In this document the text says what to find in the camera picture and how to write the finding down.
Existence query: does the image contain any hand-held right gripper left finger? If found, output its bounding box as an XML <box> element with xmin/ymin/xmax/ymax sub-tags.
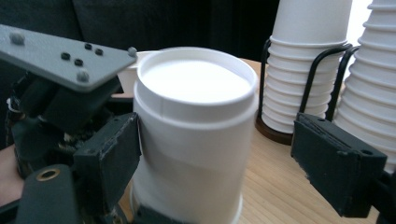
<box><xmin>73</xmin><ymin>111</ymin><xmax>143</xmax><ymax>217</ymax></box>

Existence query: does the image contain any single white paper cup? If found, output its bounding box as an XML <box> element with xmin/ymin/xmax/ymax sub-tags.
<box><xmin>130</xmin><ymin>92</ymin><xmax>260</xmax><ymax>224</ymax></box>
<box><xmin>135</xmin><ymin>46</ymin><xmax>260</xmax><ymax>124</ymax></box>
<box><xmin>117</xmin><ymin>49</ymin><xmax>164</xmax><ymax>98</ymax></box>

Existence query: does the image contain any black wire cup rack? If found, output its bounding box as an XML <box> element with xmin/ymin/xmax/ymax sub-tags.
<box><xmin>255</xmin><ymin>38</ymin><xmax>362</xmax><ymax>147</ymax></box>

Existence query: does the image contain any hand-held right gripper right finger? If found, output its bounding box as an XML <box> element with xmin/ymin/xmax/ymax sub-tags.
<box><xmin>290</xmin><ymin>112</ymin><xmax>389</xmax><ymax>218</ymax></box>

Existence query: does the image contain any stack of white paper cups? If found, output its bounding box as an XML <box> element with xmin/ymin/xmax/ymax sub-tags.
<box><xmin>334</xmin><ymin>0</ymin><xmax>396</xmax><ymax>175</ymax></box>
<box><xmin>261</xmin><ymin>0</ymin><xmax>353</xmax><ymax>134</ymax></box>

